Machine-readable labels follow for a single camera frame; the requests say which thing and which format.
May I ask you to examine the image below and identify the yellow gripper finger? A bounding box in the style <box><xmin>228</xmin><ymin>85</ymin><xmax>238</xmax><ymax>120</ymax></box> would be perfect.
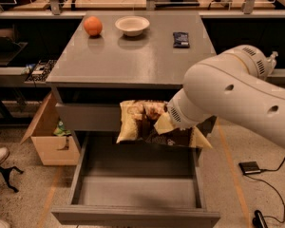
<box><xmin>154</xmin><ymin>112</ymin><xmax>175</xmax><ymax>135</ymax></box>

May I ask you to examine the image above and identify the brown and yellow chip bag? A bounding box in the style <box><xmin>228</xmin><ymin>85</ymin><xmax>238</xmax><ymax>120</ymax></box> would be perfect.
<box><xmin>116</xmin><ymin>100</ymin><xmax>212</xmax><ymax>148</ymax></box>

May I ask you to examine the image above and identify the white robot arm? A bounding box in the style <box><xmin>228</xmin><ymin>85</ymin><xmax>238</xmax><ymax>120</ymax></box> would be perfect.
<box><xmin>155</xmin><ymin>45</ymin><xmax>285</xmax><ymax>148</ymax></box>

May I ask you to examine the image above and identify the open grey middle drawer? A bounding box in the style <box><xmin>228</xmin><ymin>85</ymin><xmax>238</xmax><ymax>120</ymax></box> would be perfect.
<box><xmin>51</xmin><ymin>134</ymin><xmax>220</xmax><ymax>228</ymax></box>

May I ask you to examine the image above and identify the grey drawer cabinet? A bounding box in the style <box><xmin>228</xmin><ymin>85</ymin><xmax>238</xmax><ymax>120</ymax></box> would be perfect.
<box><xmin>45</xmin><ymin>10</ymin><xmax>230</xmax><ymax>167</ymax></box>

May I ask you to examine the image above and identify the closed grey upper drawer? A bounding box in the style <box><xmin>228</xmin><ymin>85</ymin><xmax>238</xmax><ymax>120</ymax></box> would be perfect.
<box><xmin>56</xmin><ymin>104</ymin><xmax>121</xmax><ymax>132</ymax></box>

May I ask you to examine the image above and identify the dark blue snack packet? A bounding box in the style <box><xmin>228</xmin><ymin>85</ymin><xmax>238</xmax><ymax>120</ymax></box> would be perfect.
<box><xmin>173</xmin><ymin>32</ymin><xmax>190</xmax><ymax>48</ymax></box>

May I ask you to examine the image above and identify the white paper bowl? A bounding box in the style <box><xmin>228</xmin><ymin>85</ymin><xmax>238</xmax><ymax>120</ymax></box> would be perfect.
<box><xmin>115</xmin><ymin>16</ymin><xmax>150</xmax><ymax>37</ymax></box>

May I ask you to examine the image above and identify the green packet in box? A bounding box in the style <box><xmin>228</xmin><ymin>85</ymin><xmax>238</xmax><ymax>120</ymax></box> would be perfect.
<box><xmin>53</xmin><ymin>121</ymin><xmax>70</xmax><ymax>137</ymax></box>

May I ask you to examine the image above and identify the cardboard box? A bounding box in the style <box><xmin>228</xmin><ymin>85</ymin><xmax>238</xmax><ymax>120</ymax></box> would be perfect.
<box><xmin>20</xmin><ymin>93</ymin><xmax>80</xmax><ymax>165</ymax></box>

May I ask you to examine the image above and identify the orange fruit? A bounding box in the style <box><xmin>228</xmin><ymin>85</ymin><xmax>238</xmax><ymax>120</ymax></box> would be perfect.
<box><xmin>84</xmin><ymin>16</ymin><xmax>103</xmax><ymax>36</ymax></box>

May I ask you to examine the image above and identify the clear sanitizer bottle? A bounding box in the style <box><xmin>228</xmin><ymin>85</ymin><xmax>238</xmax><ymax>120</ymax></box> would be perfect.
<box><xmin>268</xmin><ymin>51</ymin><xmax>278</xmax><ymax>68</ymax></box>

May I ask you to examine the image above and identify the black patterned box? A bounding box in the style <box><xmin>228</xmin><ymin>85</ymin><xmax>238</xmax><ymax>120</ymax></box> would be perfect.
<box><xmin>26</xmin><ymin>60</ymin><xmax>56</xmax><ymax>83</ymax></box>

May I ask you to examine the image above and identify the black plug on floor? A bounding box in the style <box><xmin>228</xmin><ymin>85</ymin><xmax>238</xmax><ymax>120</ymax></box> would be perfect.
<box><xmin>253</xmin><ymin>210</ymin><xmax>268</xmax><ymax>228</ymax></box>

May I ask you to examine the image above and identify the black floor stand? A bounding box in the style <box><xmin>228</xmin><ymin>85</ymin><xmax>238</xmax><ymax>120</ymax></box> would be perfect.
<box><xmin>0</xmin><ymin>166</ymin><xmax>24</xmax><ymax>193</ymax></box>

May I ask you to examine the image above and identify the black floor cable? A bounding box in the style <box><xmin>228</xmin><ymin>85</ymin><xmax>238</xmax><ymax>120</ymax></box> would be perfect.
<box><xmin>245</xmin><ymin>151</ymin><xmax>285</xmax><ymax>224</ymax></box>

